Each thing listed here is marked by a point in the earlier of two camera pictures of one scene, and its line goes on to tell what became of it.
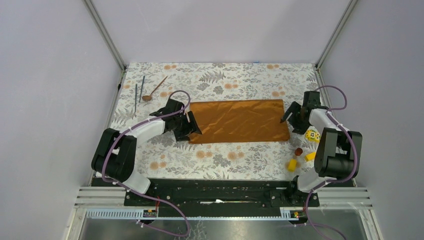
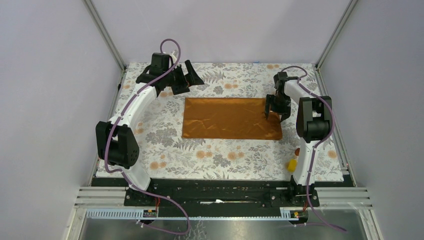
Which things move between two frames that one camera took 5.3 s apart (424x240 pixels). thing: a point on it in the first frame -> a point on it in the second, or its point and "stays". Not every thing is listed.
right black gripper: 299,128 -> 284,111
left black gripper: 182,135 -> 192,78
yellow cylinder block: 292,165 stays
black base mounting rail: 222,194 stays
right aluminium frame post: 349,8 stays
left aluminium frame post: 108,42 stays
